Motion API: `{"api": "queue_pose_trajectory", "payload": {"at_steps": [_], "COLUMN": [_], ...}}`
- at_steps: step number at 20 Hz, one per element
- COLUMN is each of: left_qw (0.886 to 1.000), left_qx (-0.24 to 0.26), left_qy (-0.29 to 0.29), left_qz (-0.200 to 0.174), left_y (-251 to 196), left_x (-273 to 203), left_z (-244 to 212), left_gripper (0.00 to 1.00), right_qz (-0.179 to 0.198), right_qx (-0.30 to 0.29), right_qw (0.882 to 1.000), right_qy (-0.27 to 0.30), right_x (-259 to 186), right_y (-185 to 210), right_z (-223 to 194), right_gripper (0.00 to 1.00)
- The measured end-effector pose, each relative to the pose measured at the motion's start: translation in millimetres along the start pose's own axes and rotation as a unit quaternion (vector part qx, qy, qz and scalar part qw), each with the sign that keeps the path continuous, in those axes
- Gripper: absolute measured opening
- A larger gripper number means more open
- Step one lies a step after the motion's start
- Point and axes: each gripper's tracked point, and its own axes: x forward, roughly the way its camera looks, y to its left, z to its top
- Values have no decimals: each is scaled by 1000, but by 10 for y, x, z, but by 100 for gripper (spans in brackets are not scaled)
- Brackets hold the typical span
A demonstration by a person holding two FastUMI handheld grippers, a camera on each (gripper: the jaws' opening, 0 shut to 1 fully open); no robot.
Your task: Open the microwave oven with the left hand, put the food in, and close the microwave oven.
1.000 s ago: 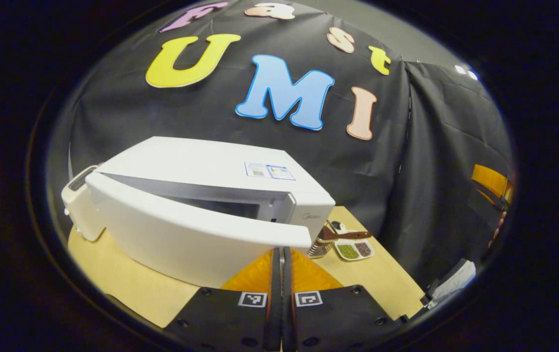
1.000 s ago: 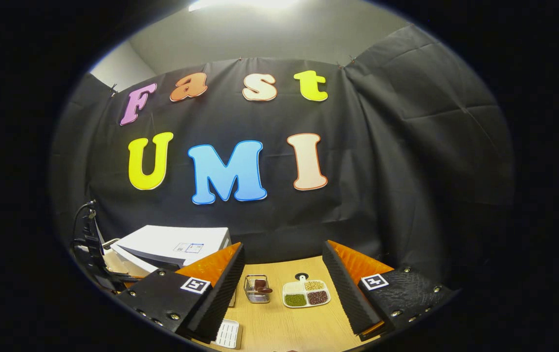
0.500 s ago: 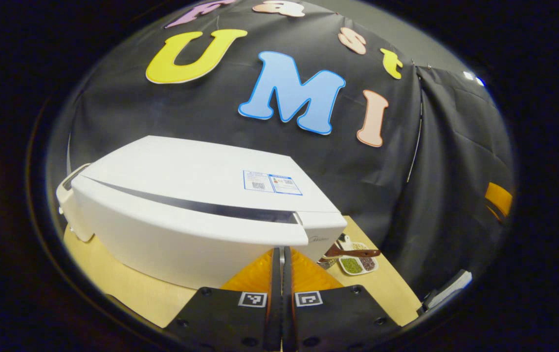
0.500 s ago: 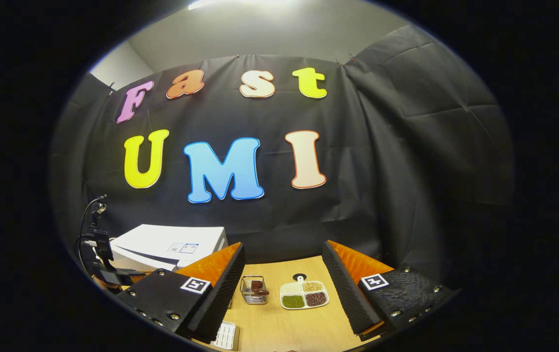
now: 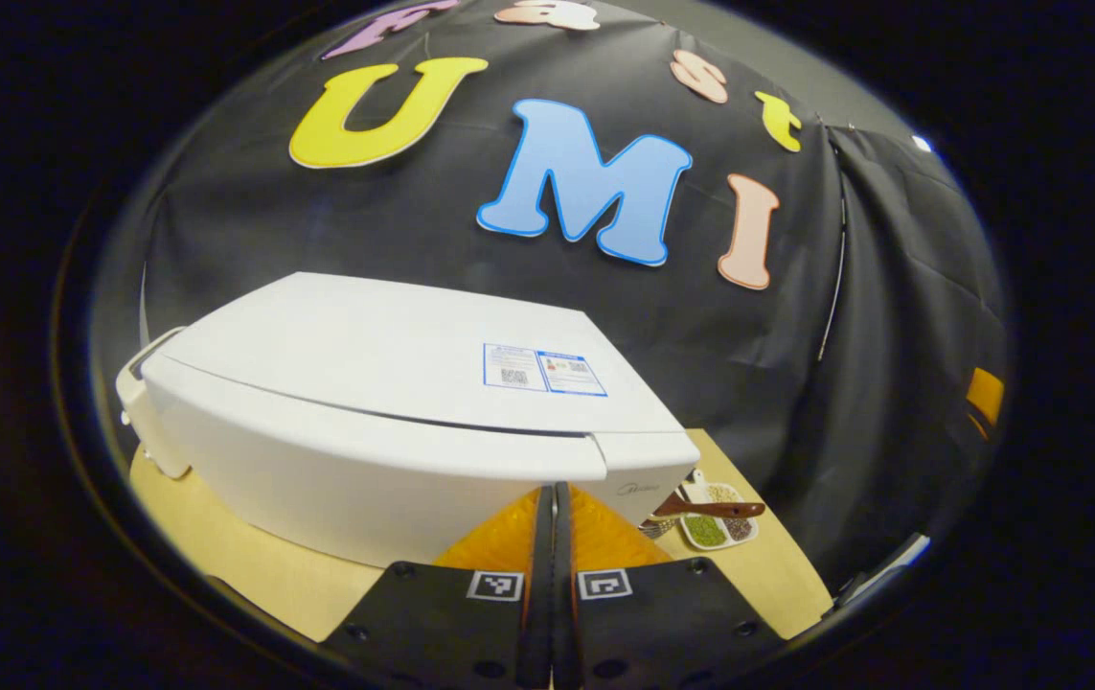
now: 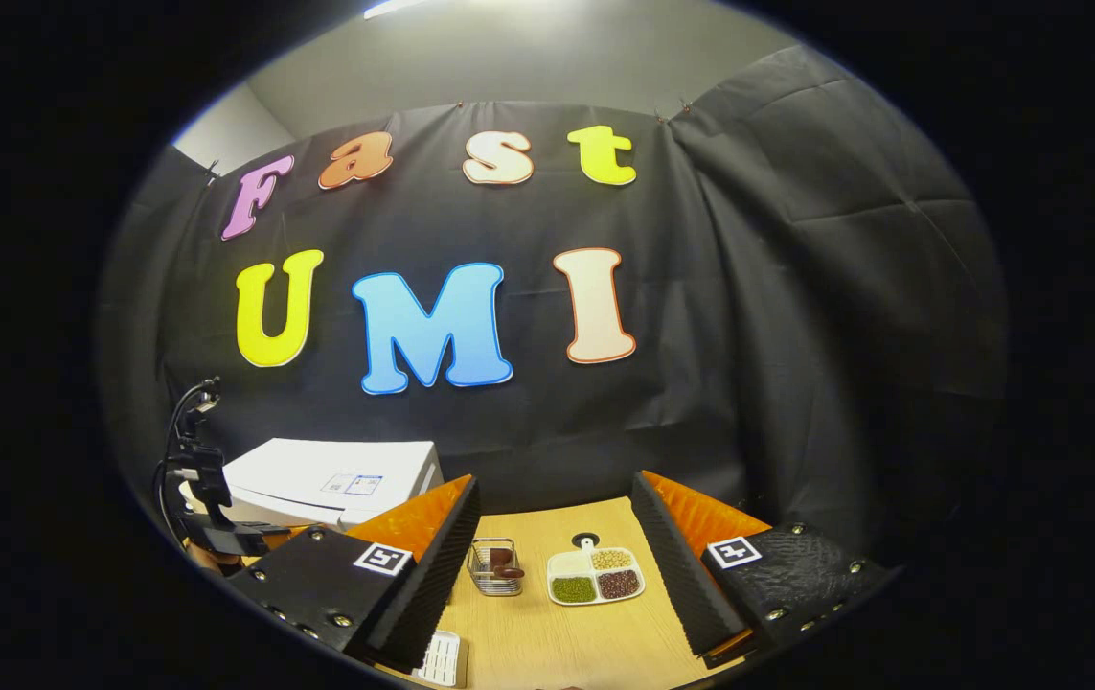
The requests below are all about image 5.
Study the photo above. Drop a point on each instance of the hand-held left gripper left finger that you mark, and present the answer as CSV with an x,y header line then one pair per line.
x,y
461,632

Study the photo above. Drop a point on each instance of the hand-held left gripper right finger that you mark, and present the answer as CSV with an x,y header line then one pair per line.
x,y
662,632

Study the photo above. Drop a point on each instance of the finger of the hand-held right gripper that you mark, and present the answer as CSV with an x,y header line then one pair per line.
x,y
976,426
988,395

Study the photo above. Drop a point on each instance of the white microwave oven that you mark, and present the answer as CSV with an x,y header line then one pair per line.
x,y
365,383

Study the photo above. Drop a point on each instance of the white divided grain dish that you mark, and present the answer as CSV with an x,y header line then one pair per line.
x,y
705,532

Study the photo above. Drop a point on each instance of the brown wooden spoon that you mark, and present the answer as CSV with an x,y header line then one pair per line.
x,y
719,508

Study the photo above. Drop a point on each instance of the black and white panel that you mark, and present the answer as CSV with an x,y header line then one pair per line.
x,y
882,570

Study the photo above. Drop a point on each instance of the small ceiling light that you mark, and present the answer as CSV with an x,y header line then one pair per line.
x,y
922,145

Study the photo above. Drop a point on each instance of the black backdrop cloth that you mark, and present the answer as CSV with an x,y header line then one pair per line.
x,y
413,230

